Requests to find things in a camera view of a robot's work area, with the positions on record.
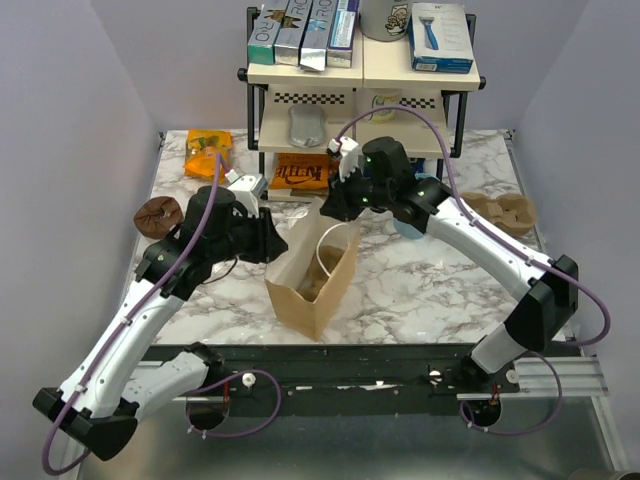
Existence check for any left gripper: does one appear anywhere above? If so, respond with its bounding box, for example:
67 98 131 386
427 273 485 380
208 205 290 265

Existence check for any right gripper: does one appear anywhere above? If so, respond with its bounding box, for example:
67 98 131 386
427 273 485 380
318 164 392 223

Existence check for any brown paper bag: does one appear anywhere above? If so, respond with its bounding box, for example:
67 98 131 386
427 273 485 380
265 198 360 340

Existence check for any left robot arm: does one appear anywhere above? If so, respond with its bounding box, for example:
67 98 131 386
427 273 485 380
33 175 288 461

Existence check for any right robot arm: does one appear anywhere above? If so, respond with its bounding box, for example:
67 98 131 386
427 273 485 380
320 136 578 392

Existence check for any orange Kettle chips bag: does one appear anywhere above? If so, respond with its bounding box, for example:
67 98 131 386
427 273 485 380
268 153 331 201

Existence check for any blue plastic cup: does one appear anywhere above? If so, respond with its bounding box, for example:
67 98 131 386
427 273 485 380
393 174 442 240

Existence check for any grey sponge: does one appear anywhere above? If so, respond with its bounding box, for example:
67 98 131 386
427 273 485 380
288 104 326 148

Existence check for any two-tier shelf rack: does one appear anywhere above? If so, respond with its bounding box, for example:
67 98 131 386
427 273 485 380
236 4 487 204

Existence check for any white printed cup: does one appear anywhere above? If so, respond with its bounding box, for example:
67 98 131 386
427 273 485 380
366 89 401 124

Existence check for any orange snack bag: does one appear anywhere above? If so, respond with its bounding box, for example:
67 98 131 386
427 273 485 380
183 130 233 184

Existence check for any blue silver toothpaste box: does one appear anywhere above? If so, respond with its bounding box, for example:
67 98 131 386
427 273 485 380
299 0 338 72

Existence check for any purple white toothpaste box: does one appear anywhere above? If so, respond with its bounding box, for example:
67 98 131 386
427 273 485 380
327 0 359 68

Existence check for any teal toothpaste box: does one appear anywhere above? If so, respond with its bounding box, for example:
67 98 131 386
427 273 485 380
247 0 289 65

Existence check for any blue razor box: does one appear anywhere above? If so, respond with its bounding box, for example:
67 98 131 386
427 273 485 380
408 2 475 74

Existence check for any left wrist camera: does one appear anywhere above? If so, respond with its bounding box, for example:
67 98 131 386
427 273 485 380
229 174 268 218

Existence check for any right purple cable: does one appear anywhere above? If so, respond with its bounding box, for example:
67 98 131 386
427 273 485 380
332 104 612 436

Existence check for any purple cable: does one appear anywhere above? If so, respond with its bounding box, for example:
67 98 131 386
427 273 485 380
41 152 283 476
332 104 612 436

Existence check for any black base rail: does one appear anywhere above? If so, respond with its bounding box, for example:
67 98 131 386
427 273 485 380
206 344 519 418

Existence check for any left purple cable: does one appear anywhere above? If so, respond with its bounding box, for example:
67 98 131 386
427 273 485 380
41 152 283 476

